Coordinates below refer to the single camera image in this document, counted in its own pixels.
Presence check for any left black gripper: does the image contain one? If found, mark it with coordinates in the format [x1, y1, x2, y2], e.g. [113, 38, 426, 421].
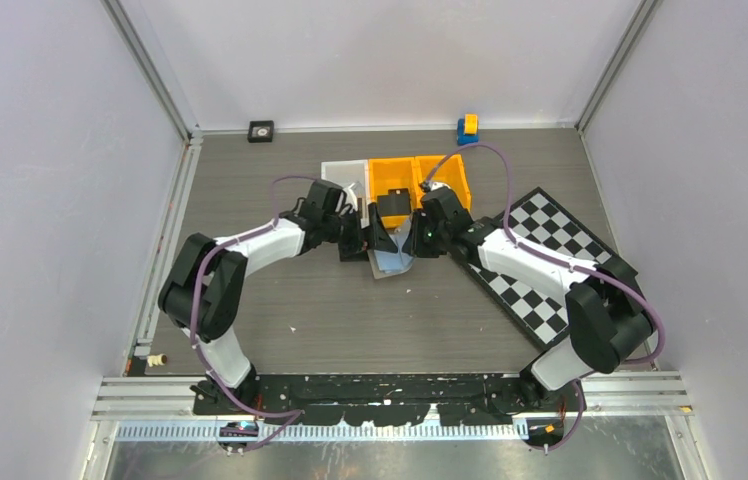
[321, 202, 396, 262]

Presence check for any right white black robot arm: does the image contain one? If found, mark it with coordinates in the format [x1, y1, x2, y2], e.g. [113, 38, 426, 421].
[403, 184, 659, 411]

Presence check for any white plastic bin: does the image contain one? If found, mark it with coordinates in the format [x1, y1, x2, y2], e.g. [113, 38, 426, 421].
[321, 159, 371, 227]

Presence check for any right orange plastic bin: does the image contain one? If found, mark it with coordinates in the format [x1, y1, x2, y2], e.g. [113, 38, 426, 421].
[413, 154, 472, 210]

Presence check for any black white checkerboard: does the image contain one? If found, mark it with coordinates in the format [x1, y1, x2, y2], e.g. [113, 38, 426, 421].
[462, 187, 617, 351]

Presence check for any blue yellow toy block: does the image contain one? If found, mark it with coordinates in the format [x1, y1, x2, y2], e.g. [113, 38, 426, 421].
[456, 114, 479, 147]

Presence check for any small black square device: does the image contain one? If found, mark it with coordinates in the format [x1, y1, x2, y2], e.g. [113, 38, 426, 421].
[247, 120, 275, 143]

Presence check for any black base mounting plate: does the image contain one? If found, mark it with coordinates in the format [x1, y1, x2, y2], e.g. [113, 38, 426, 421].
[190, 373, 585, 427]

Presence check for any small cream spool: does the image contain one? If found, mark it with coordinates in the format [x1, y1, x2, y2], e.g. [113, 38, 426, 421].
[145, 354, 167, 368]

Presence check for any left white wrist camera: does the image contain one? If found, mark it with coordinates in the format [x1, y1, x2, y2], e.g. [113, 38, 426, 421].
[339, 182, 366, 212]

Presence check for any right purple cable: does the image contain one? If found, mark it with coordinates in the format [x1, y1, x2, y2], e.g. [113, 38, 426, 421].
[418, 142, 668, 455]

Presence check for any slotted metal rail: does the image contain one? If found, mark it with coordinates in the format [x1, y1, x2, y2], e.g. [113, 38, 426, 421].
[115, 419, 529, 443]

